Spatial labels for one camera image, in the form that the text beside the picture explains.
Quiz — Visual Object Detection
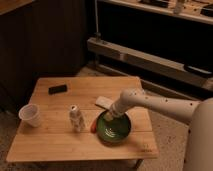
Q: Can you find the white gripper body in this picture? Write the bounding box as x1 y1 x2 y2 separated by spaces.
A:
109 99 129 118

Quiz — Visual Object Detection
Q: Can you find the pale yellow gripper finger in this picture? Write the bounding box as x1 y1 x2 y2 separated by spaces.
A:
103 112 114 121

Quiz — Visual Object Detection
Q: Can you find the green ceramic bowl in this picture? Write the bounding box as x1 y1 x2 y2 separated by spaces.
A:
96 110 131 143

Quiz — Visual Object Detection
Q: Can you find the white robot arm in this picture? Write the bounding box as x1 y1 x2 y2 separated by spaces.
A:
105 89 213 171

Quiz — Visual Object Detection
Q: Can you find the white sponge block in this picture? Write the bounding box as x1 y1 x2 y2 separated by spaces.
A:
95 96 113 109

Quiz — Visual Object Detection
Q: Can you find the red chili pepper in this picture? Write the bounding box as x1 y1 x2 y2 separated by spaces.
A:
90 119 97 133

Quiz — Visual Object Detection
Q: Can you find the wooden folding table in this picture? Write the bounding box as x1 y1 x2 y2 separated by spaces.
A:
7 76 159 162

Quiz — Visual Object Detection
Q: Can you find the grey metal shelf beam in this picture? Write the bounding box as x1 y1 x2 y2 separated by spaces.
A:
87 37 213 91

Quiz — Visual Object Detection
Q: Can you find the vertical metal pole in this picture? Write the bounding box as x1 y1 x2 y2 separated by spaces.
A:
94 0 101 42

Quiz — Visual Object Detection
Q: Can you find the clear plastic cup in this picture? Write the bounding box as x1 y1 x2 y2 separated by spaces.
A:
18 104 41 127

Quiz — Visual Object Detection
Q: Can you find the black device on shelf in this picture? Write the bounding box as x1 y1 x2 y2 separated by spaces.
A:
183 65 213 78

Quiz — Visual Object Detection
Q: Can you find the upper wooden shelf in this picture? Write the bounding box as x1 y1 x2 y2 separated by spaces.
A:
101 0 213 25

